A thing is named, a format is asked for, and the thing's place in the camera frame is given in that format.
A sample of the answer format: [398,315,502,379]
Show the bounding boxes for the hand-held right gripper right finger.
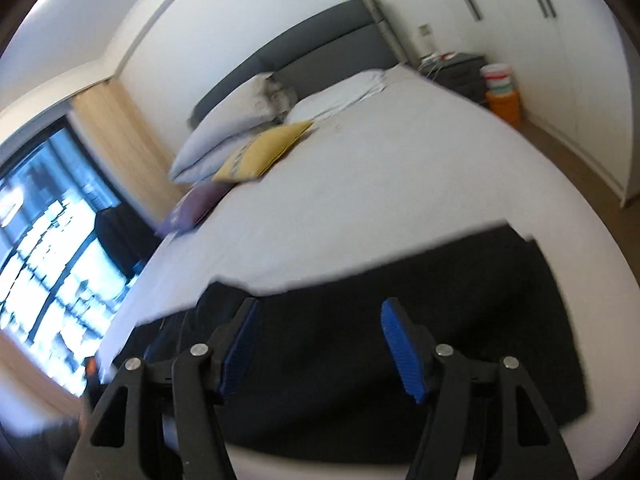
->
[381,297,576,480]

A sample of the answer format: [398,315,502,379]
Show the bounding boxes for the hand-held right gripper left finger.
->
[62,297,261,480]

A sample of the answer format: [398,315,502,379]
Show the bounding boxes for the black pants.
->
[95,224,588,466]

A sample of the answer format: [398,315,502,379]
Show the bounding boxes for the purple cushion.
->
[155,182,236,236]

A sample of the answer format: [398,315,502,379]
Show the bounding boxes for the black chair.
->
[94,204,162,279]

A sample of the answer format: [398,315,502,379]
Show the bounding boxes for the bed with white sheet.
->
[100,65,631,480]

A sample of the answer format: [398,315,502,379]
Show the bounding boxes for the yellow cushion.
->
[212,120,316,183]

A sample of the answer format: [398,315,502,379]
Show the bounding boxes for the light grey pillow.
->
[169,120,273,184]

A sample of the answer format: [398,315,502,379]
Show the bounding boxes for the large window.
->
[0,115,146,397]

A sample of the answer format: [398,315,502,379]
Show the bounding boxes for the beige curtain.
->
[70,80,174,227]

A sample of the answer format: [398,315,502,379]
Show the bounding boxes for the pillow with patterned edge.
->
[192,72,297,133]

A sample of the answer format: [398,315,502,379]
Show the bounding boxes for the flat white pillow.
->
[287,70,403,122]

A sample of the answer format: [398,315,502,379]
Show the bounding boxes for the dark grey nightstand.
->
[417,52,488,107]

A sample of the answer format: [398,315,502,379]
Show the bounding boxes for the white bucket with red label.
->
[480,62,516,93]

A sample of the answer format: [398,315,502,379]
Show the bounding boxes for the red and white clutter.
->
[420,51,458,70]

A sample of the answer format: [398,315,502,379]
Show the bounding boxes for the grey padded headboard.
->
[192,0,411,126]

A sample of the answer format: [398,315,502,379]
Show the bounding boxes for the white wardrobe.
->
[440,0,637,209]

